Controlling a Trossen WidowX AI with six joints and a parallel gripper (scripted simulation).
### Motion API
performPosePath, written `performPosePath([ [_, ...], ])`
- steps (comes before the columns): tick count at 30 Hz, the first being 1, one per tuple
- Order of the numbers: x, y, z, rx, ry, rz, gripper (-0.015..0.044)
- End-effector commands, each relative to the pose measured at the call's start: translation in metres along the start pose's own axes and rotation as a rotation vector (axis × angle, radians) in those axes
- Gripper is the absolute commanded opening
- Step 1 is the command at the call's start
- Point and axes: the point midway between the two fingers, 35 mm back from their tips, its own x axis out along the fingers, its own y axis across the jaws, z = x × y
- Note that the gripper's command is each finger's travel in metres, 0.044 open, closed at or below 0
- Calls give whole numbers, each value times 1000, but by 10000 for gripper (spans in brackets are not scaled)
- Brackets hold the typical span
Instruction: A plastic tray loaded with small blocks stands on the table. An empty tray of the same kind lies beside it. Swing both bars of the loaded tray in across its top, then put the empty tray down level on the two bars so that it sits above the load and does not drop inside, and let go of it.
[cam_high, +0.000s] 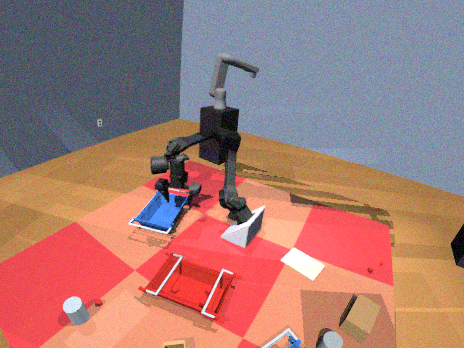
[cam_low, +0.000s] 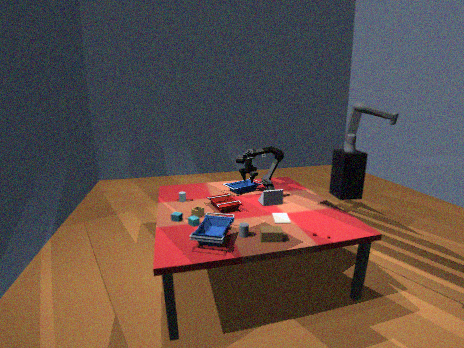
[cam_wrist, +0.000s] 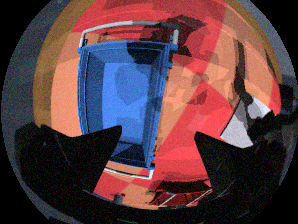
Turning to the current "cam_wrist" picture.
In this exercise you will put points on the red plastic tray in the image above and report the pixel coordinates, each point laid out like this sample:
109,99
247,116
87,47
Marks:
195,190

